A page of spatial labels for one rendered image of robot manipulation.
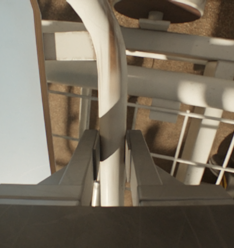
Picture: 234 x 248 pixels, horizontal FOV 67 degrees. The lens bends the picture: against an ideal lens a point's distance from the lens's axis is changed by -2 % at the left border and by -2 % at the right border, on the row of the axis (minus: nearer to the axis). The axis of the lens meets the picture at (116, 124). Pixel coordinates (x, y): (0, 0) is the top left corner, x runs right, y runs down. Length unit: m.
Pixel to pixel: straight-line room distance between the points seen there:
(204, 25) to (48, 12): 0.61
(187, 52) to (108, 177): 0.22
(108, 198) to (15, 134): 0.10
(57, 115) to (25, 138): 0.72
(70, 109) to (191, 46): 0.65
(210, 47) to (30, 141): 0.27
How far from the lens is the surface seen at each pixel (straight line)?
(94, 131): 0.15
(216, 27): 0.79
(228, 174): 0.57
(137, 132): 0.15
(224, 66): 0.32
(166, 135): 0.80
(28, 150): 0.17
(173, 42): 0.30
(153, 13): 0.28
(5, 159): 0.19
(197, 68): 0.67
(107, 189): 0.16
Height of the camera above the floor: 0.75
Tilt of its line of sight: 69 degrees down
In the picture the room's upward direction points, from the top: 148 degrees counter-clockwise
